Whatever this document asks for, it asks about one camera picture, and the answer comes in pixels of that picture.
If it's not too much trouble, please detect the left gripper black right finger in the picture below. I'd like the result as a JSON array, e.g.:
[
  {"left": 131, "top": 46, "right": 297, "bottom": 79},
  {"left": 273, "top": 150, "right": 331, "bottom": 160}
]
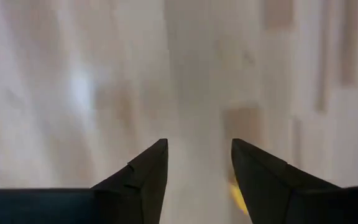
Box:
[{"left": 231, "top": 138, "right": 341, "bottom": 224}]

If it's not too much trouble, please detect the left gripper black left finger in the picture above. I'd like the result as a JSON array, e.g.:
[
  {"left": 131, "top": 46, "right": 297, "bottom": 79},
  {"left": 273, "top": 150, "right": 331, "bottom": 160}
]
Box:
[{"left": 91, "top": 138, "right": 169, "bottom": 224}]

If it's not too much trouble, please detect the yellow tape tag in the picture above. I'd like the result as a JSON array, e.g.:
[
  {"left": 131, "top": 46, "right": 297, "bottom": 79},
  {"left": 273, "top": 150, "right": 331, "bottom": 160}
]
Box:
[{"left": 228, "top": 177, "right": 250, "bottom": 216}]

